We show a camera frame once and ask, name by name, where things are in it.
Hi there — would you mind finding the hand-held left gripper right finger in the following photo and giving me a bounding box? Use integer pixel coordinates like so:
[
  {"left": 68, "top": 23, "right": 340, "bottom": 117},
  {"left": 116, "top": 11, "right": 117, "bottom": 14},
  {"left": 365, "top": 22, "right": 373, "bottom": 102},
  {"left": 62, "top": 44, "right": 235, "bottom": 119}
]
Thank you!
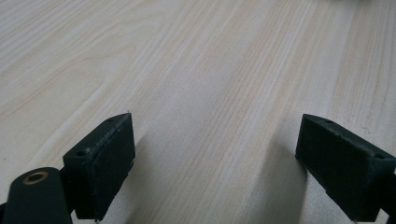
[{"left": 295, "top": 113, "right": 396, "bottom": 222}]

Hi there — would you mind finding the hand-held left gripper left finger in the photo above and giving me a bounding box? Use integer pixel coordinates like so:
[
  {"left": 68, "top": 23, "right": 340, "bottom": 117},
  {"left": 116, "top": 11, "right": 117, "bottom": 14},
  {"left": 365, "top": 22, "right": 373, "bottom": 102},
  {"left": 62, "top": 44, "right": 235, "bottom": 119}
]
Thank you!
[{"left": 63, "top": 112, "right": 136, "bottom": 222}]

